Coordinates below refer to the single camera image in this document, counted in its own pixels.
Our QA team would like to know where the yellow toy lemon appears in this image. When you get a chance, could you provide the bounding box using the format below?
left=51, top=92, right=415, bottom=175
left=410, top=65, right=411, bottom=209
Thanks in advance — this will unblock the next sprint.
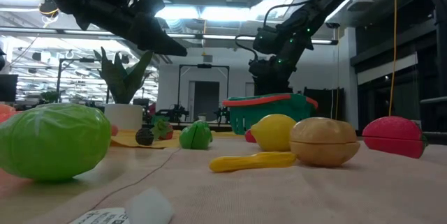
left=250, top=113, right=298, bottom=153

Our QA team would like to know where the black background cabinet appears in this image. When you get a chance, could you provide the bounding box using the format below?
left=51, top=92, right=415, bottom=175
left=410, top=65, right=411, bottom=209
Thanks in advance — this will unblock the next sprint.
left=303, top=87, right=346, bottom=121

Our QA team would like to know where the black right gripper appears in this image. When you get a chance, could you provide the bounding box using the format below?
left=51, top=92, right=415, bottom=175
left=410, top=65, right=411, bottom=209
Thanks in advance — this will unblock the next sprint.
left=248, top=24, right=305, bottom=96

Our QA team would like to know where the red toy cherry tomato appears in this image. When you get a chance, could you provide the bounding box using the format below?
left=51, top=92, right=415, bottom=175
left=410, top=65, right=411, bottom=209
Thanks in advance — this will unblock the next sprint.
left=244, top=128, right=258, bottom=144

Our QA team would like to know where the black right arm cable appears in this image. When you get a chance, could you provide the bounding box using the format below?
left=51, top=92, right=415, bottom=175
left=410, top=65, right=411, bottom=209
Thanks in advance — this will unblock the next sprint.
left=234, top=0, right=317, bottom=61

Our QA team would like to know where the green toy cabbage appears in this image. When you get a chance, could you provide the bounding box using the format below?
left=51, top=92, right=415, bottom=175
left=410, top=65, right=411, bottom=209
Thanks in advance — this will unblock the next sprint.
left=0, top=103, right=112, bottom=182

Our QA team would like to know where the red toy strawberry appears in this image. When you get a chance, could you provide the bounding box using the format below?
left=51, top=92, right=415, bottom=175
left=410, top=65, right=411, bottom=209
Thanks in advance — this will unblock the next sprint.
left=150, top=114, right=174, bottom=141

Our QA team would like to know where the pale pink cloth mat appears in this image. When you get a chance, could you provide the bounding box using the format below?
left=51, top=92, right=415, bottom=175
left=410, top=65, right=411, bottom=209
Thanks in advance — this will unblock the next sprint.
left=69, top=135, right=447, bottom=224

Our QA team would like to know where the red toy fruit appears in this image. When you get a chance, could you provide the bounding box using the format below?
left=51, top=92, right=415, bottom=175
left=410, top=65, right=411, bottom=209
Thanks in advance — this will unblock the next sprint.
left=361, top=115, right=429, bottom=160

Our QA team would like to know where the yellow toy corn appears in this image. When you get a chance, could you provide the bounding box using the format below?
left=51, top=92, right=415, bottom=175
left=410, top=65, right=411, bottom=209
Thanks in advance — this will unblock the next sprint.
left=209, top=151, right=298, bottom=174

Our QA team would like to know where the dark toy blackberry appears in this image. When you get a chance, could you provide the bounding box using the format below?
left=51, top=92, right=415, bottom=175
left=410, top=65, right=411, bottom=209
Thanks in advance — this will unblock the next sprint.
left=135, top=127, right=155, bottom=147

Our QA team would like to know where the yellow cloth mat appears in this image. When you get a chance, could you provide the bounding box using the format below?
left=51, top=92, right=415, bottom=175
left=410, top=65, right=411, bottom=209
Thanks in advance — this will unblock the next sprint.
left=110, top=129, right=245, bottom=150

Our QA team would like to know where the tan toy potato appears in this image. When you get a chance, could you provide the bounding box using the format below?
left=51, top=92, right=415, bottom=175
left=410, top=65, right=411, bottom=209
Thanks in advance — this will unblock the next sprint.
left=289, top=117, right=361, bottom=168

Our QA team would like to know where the white foam cube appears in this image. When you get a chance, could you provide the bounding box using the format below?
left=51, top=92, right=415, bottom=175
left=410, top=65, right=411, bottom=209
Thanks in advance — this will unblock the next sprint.
left=124, top=186, right=175, bottom=224

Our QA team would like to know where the black background monitor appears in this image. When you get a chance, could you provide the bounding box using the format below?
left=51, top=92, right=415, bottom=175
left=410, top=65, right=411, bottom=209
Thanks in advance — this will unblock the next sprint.
left=0, top=73, right=19, bottom=103

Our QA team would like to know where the teal basket with orange rim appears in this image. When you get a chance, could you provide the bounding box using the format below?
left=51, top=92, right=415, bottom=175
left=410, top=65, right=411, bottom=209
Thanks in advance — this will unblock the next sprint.
left=222, top=93, right=319, bottom=135

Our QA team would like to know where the green plant in white pot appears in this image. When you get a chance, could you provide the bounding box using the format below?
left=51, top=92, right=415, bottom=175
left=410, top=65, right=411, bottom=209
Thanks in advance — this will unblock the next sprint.
left=93, top=46, right=155, bottom=131

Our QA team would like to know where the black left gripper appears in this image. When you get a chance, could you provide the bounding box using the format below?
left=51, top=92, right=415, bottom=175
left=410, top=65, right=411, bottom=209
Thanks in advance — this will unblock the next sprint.
left=71, top=0, right=189, bottom=57

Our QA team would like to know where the orange toy pumpkin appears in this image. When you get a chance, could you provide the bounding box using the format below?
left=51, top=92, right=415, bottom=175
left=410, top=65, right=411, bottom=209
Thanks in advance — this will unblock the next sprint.
left=0, top=111, right=22, bottom=125

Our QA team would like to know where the white printed paper label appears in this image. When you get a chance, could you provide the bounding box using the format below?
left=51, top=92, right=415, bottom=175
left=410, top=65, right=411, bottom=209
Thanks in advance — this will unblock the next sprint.
left=68, top=207, right=131, bottom=224

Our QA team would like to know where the yellow hanging cord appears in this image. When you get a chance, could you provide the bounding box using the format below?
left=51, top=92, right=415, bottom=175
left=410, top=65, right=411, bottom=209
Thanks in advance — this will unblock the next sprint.
left=388, top=0, right=400, bottom=117

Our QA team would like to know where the long ceiling light bar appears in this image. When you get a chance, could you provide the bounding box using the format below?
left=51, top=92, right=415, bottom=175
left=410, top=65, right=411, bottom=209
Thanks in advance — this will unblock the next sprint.
left=166, top=31, right=339, bottom=46

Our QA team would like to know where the black background rig frame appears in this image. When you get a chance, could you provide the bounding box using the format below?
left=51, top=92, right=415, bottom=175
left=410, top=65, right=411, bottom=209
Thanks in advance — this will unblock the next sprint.
left=177, top=64, right=231, bottom=124

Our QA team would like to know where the green toy pea pod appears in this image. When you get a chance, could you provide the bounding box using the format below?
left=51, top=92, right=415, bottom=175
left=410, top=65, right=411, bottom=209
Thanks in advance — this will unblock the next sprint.
left=179, top=120, right=214, bottom=151

